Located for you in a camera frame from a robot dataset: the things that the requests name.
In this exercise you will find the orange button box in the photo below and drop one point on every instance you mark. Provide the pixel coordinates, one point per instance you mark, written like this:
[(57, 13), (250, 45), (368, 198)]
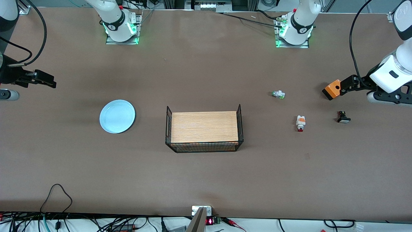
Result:
[(332, 89)]

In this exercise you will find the red LED display board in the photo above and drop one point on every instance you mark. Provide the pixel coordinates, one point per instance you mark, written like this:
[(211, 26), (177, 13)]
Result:
[(210, 221)]

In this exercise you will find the green push button switch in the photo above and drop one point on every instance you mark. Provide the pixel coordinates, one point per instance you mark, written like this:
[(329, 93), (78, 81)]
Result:
[(279, 94)]

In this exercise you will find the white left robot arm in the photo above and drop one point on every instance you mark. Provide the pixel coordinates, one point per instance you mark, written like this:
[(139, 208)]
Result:
[(302, 19)]

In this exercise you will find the light blue round plate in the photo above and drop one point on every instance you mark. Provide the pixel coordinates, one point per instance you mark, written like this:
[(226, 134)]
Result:
[(117, 116)]

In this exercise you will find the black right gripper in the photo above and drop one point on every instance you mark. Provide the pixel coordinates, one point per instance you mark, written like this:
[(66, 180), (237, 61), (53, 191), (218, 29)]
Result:
[(9, 74)]

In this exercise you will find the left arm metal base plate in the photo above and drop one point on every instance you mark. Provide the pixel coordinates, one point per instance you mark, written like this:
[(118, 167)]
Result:
[(305, 45)]

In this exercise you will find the aluminium frame rail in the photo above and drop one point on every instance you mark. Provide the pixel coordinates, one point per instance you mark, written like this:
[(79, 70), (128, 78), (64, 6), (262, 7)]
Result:
[(393, 16)]

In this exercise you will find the red push button switch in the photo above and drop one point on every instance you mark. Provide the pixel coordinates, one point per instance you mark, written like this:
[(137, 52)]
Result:
[(301, 121)]

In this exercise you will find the small white mount box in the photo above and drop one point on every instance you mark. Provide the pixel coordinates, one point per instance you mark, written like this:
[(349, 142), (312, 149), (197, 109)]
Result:
[(194, 209)]

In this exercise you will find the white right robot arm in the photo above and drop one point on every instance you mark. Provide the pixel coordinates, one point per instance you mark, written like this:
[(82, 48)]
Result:
[(116, 19)]

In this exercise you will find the black square push button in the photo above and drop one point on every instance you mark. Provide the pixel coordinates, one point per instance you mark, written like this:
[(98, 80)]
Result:
[(343, 118)]

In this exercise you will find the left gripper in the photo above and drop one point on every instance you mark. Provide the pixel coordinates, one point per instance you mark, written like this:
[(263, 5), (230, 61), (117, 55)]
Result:
[(363, 81)]

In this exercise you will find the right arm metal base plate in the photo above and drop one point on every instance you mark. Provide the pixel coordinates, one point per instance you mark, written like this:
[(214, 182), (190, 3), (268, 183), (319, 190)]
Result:
[(136, 40)]

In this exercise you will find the white lit device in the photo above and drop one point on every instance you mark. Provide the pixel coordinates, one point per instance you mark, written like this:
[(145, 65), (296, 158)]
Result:
[(210, 5)]

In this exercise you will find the grey camera mount bar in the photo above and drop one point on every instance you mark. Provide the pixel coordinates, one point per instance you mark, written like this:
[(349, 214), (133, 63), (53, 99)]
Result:
[(197, 222)]

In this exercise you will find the wooden board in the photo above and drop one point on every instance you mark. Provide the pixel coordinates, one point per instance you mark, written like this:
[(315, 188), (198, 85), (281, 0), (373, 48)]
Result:
[(204, 127)]

